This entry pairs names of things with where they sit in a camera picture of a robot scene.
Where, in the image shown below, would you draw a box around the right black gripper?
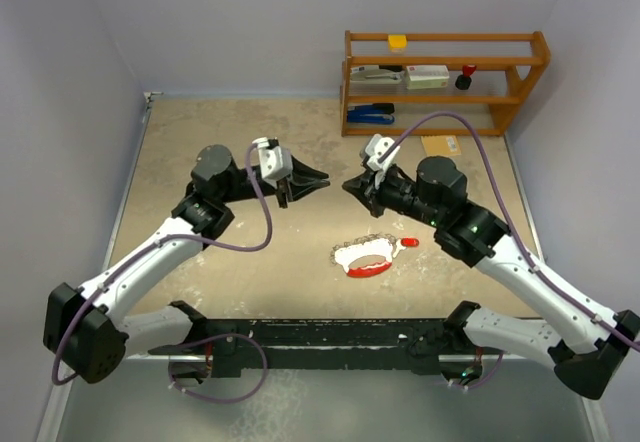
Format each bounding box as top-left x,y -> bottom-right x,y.
343,162 -> 443,228

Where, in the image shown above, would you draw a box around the silver red key holder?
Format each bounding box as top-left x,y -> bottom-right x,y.
330,234 -> 404,279

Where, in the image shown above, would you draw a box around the red key fob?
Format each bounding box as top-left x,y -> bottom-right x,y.
399,237 -> 420,249

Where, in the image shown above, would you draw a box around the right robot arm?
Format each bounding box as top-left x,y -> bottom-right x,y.
342,156 -> 639,400

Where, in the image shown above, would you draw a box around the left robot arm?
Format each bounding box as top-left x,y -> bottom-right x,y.
43,137 -> 330,386

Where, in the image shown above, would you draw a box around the blue black stapler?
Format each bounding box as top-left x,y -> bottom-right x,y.
346,103 -> 395,125

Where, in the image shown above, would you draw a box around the grey stapler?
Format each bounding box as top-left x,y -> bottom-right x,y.
350,65 -> 404,85

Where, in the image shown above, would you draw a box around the white staples box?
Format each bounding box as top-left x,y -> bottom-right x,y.
405,65 -> 450,90

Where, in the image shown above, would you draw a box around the wooden shelf rack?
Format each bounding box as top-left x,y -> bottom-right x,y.
340,31 -> 551,136

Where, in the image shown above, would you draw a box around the red black stamp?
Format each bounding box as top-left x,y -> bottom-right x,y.
455,64 -> 477,91

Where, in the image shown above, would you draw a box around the yellow block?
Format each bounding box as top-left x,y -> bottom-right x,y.
387,34 -> 408,53

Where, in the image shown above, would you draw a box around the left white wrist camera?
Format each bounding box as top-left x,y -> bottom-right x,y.
253,137 -> 293,187

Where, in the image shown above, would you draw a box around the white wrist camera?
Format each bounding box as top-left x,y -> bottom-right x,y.
361,134 -> 399,189
253,137 -> 293,187

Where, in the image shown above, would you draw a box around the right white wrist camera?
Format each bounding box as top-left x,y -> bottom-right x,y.
361,134 -> 399,189

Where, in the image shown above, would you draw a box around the black base frame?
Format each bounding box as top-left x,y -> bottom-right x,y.
147,317 -> 504,379

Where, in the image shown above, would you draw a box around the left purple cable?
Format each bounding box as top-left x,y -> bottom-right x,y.
52,142 -> 274,403

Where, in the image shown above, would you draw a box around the purple cable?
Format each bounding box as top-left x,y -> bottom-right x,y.
379,110 -> 640,393
52,142 -> 274,403

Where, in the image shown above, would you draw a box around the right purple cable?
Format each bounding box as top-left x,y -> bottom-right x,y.
379,110 -> 640,393

